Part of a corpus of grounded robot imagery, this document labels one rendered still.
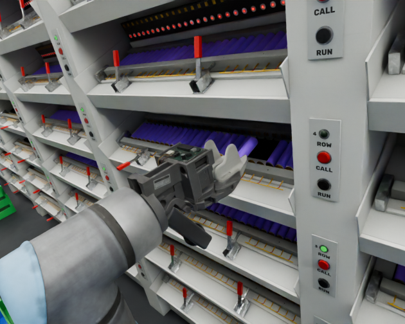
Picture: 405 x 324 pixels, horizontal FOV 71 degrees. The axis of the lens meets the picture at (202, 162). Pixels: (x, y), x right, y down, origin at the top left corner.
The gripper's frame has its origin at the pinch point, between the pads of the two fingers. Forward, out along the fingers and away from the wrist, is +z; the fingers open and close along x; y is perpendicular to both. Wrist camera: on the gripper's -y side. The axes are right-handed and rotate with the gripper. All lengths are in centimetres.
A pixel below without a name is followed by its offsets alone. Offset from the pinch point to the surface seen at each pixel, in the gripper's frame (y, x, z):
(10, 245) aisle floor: -82, 172, -33
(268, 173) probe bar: -3.9, -3.3, 4.5
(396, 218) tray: -6.3, -23.7, 4.9
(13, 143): -25, 188, -2
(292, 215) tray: -7.9, -10.2, 0.3
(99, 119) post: 3, 50, 0
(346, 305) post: -23.2, -19.3, 0.2
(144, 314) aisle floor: -81, 56, -8
